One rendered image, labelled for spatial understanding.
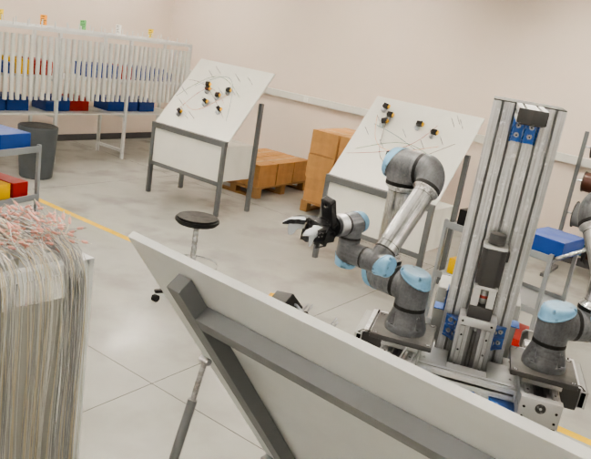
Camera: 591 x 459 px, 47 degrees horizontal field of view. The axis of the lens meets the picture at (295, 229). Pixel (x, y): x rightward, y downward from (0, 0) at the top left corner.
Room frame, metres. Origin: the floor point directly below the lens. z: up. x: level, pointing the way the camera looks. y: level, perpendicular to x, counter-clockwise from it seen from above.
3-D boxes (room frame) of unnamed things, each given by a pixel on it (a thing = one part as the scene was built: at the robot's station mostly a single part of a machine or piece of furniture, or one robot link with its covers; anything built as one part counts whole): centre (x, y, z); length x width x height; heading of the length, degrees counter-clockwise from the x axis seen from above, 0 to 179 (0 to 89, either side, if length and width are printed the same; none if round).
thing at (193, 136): (8.12, 1.20, 0.83); 1.18 x 0.72 x 1.65; 56
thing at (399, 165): (2.44, -0.35, 1.54); 0.15 x 0.12 x 0.55; 50
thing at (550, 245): (4.87, -1.63, 0.54); 0.99 x 0.50 x 1.08; 49
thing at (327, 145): (8.50, -0.74, 0.52); 1.20 x 0.81 x 1.04; 58
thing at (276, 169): (9.38, 0.59, 0.22); 1.20 x 0.80 x 0.44; 148
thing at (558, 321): (2.23, -0.95, 1.33); 0.13 x 0.12 x 0.14; 102
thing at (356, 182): (6.58, -0.90, 0.83); 1.18 x 0.72 x 1.65; 55
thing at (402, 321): (2.35, -0.46, 1.21); 0.15 x 0.15 x 0.10
